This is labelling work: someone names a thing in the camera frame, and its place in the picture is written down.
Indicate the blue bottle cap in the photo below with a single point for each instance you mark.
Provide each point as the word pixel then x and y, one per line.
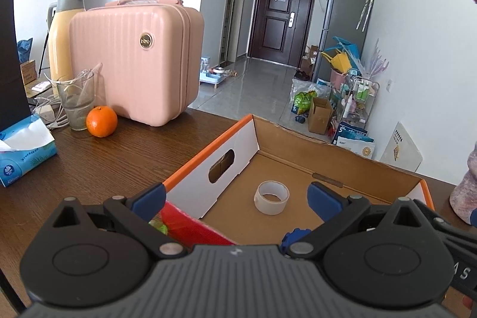
pixel 294 236

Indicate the pink textured vase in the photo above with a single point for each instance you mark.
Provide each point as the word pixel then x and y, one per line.
pixel 465 191

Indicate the grey refrigerator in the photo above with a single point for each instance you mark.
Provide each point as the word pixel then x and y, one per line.
pixel 343 23

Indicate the metal storage rack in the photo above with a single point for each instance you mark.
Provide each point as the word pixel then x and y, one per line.
pixel 359 98

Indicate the blue pet feeder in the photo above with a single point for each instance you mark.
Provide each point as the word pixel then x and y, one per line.
pixel 212 76

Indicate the white board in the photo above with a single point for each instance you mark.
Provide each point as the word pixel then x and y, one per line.
pixel 402 150

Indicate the dark brown door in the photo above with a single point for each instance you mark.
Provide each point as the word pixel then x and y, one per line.
pixel 281 12

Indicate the pink suitcase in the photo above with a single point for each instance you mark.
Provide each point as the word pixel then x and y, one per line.
pixel 138 64

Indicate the purple hangers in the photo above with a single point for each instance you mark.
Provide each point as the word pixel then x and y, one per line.
pixel 374 61

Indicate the blue tissue pack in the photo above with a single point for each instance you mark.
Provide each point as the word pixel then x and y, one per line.
pixel 29 157

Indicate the clear glass cup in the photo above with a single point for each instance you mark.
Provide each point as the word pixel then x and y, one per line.
pixel 80 109

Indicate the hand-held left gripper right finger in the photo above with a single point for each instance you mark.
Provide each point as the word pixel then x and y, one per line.
pixel 324 201

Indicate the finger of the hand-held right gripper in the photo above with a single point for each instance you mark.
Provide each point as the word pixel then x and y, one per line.
pixel 447 225

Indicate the blue paper box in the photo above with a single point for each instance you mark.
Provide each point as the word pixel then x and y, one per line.
pixel 352 141

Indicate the small brown cardboard box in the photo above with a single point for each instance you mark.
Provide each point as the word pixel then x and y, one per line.
pixel 320 115

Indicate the green plastic bag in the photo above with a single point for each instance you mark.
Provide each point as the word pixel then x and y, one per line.
pixel 303 102

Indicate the yellow thermos jug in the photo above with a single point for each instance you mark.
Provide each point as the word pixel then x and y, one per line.
pixel 59 42

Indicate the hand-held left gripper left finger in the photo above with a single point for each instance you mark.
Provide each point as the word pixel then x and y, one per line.
pixel 149 199

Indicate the white tape roll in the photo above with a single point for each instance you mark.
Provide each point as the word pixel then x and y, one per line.
pixel 270 206

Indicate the clear folded umbrella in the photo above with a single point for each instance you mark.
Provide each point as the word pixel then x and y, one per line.
pixel 367 5

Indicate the orange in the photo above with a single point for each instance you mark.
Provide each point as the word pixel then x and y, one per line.
pixel 101 121

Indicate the red cardboard box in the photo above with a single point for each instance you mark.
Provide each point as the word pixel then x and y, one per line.
pixel 290 169

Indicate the pink bucket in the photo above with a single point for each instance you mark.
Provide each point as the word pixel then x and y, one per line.
pixel 339 77

